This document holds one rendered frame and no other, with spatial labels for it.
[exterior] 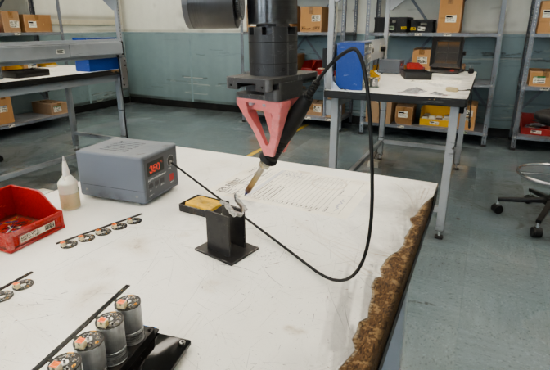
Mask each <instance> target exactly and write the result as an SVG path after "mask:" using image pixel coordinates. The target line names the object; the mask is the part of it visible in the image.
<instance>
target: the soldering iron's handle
mask: <svg viewBox="0 0 550 370"><path fill-rule="evenodd" d="M319 86H320V82H319V83H317V82H316V79H315V80H314V81H313V82H312V83H311V85H310V86H309V89H308V90H307V92H306V93H303V94H302V95H300V97H299V98H298V99H297V100H296V102H295V103H294V104H293V106H292V107H291V108H290V110H289V111H288V114H287V117H286V122H285V124H284V128H283V130H282V135H281V138H280V142H279V144H278V147H277V151H276V154H275V156H274V157H271V156H265V155H264V153H263V152H262V151H261V153H260V154H259V158H260V160H261V161H262V162H263V163H264V164H266V165H268V166H274V165H276V163H277V159H278V158H279V156H280V155H281V153H282V152H283V150H284V149H285V147H286V145H287V144H288V142H289V141H290V140H291V139H292V138H293V136H294V135H295V133H296V131H297V129H298V128H299V127H300V125H301V124H302V122H303V120H304V117H305V116H306V114H307V112H308V110H309V108H310V106H311V104H312V102H313V98H312V96H313V95H314V94H315V92H316V91H317V89H318V87H319Z"/></svg>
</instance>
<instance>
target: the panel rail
mask: <svg viewBox="0 0 550 370"><path fill-rule="evenodd" d="M129 287H130V285H127V284H126V285H125V286H124V287H122V288H121V289H120V290H119V291H118V292H117V293H116V294H115V295H113V296H112V297H111V298H110V299H109V300H108V301H107V302H106V303H105V304H104V305H103V306H102V307H101V308H100V309H98V310H97V311H96V312H95V313H94V314H93V315H92V316H91V317H89V318H88V319H87V320H86V321H85V322H84V323H83V324H81V325H80V326H79V327H78V328H77V329H76V330H75V331H74V332H72V333H71V334H70V335H69V336H68V337H67V338H66V339H64V340H63V341H62V342H61V343H60V344H59V345H58V346H57V347H56V348H55V349H54V350H53V351H52V352H51V353H50V354H48V355H47V356H46V357H45V358H44V359H43V360H42V361H40V362H39V363H38V364H37V365H36V366H35V367H34V368H32V369H31V370H39V369H40V368H41V367H43V366H44V365H45V364H46V363H47V362H50V361H52V360H53V359H52V358H53V357H54V356H55V355H56V354H57V353H58V352H59V351H60V350H61V349H62V348H64V347H65V346H66V345H67V344H68V343H69V342H70V341H71V340H72V339H75V338H76V337H77V335H78V334H79V333H80V332H81V331H82V330H83V329H84V328H85V327H86V326H87V325H88V324H89V323H90V322H91V321H92V320H94V319H97V318H98V317H99V316H98V315H99V314H100V313H101V312H102V311H104V310H105V309H106V308H107V307H108V306H109V305H110V304H111V303H112V302H113V301H116V300H118V299H117V298H118V297H119V296H120V295H121V294H122V293H123V292H125V291H126V290H127V289H128V288H129Z"/></svg>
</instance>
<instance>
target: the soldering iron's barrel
mask: <svg viewBox="0 0 550 370"><path fill-rule="evenodd" d="M268 168H269V166H268V165H266V164H264V163H263V162H262V161H260V162H259V168H258V170H257V171H256V173H255V175H254V177H253V178H252V179H251V180H250V183H249V184H248V185H247V187H246V189H245V192H246V193H250V192H251V190H252V189H253V187H254V186H255V184H256V183H257V181H258V180H259V178H260V176H261V175H262V173H263V172H264V170H265V169H268Z"/></svg>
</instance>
